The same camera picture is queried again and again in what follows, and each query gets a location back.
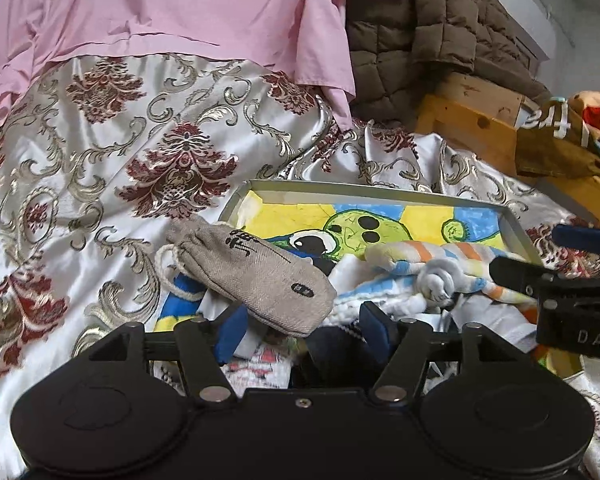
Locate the colourful cartoon blanket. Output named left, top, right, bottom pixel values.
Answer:
left=515, top=91, right=600, bottom=179

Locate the beige drawstring pouch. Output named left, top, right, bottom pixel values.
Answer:
left=155, top=216, right=336, bottom=337

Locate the pink hanging sheet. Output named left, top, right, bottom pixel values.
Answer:
left=0, top=0, right=355, bottom=128

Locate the grey tray with cartoon drawing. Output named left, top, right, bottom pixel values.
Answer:
left=151, top=178, right=546, bottom=340

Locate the floral satin bedspread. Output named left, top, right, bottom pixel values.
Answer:
left=0, top=54, right=600, bottom=479

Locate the white air conditioner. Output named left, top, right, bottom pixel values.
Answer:
left=498, top=0, right=557, bottom=62

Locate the wooden side ledge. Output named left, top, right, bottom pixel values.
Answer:
left=519, top=177, right=600, bottom=223

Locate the dark dotted sock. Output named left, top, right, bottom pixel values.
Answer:
left=302, top=326, right=379, bottom=388

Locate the orange plastic cup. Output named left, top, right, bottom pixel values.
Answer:
left=530, top=341, right=582, bottom=379

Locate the white blue padded cloth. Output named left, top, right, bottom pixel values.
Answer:
left=322, top=259, right=446, bottom=326

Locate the striped yellow orange towel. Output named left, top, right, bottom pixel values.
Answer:
left=365, top=240, right=532, bottom=307

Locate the brown quilted jacket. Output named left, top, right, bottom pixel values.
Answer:
left=346, top=0, right=550, bottom=126

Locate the white patterned sponge cloth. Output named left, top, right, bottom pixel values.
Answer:
left=222, top=342, right=294, bottom=396

